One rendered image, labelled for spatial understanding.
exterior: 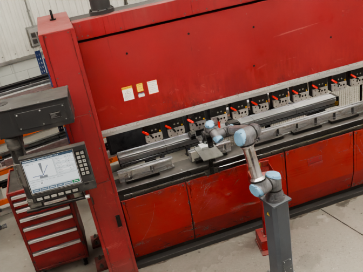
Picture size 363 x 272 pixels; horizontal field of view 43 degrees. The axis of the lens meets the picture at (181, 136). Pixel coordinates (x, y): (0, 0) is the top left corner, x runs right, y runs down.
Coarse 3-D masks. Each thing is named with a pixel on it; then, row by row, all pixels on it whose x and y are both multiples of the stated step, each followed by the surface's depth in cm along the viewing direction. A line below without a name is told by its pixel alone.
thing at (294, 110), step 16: (320, 96) 472; (336, 96) 466; (272, 112) 456; (288, 112) 455; (304, 112) 461; (160, 144) 433; (176, 144) 433; (192, 144) 439; (128, 160) 425; (144, 160) 431
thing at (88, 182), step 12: (72, 144) 314; (84, 144) 313; (24, 156) 310; (36, 156) 308; (84, 156) 315; (84, 168) 319; (84, 180) 323; (48, 192) 320; (60, 192) 322; (72, 192) 324
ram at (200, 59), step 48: (288, 0) 381; (336, 0) 394; (96, 48) 351; (144, 48) 362; (192, 48) 373; (240, 48) 385; (288, 48) 398; (336, 48) 412; (96, 96) 365; (144, 96) 377; (192, 96) 389
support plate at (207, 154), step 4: (196, 148) 409; (200, 148) 408; (212, 148) 404; (216, 148) 403; (200, 152) 402; (204, 152) 401; (208, 152) 399; (212, 152) 398; (216, 152) 397; (220, 152) 396; (200, 156) 396; (204, 156) 394; (208, 156) 393; (212, 156) 392; (216, 156) 391; (220, 156) 391; (204, 160) 388
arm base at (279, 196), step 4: (268, 192) 355; (272, 192) 353; (276, 192) 352; (280, 192) 354; (268, 196) 356; (272, 196) 354; (276, 196) 353; (280, 196) 354; (284, 196) 357; (268, 200) 356; (272, 200) 355; (276, 200) 354; (280, 200) 354
